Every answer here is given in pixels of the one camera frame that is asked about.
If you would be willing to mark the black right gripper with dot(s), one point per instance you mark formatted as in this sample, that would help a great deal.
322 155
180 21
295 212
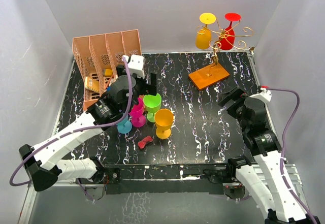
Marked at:
237 93

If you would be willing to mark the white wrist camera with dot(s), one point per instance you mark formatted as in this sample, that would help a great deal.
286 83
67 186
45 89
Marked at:
263 94
135 64

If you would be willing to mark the gold wire rack wooden base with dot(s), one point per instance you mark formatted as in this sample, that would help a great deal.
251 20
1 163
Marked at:
215 72

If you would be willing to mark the yellow block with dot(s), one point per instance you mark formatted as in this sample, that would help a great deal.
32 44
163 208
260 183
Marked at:
107 72

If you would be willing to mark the red wine glass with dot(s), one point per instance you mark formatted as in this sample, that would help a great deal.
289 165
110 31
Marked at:
228 39

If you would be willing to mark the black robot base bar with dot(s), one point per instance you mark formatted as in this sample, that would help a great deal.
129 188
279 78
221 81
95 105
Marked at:
215 179

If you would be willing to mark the red bone-shaped toy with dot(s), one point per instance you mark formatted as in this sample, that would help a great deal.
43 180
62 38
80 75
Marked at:
142 144

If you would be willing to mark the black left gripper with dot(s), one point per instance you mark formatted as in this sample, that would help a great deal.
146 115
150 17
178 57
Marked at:
152 87

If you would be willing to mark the yellow wine glass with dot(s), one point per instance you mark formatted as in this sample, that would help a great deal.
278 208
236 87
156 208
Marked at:
204 34

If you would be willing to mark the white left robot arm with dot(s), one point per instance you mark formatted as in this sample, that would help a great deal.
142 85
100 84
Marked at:
44 162

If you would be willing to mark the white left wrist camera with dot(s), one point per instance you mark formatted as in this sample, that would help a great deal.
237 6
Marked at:
135 64

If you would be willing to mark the pink wine glass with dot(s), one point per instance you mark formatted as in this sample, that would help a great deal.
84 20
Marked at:
137 114

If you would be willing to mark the peach plastic file organizer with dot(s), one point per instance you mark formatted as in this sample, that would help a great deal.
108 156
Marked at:
103 51

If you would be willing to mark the orange wine glass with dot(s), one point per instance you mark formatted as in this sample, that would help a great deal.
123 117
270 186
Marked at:
163 120

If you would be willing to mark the blue wine glass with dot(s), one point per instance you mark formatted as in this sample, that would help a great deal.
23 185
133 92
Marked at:
125 126

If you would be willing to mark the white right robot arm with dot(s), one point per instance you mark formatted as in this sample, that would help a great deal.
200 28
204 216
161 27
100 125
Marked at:
275 196

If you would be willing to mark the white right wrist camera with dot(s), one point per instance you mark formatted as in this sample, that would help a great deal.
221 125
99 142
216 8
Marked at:
263 94

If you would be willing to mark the green wine glass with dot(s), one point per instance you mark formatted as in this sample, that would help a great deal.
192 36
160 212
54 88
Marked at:
152 104

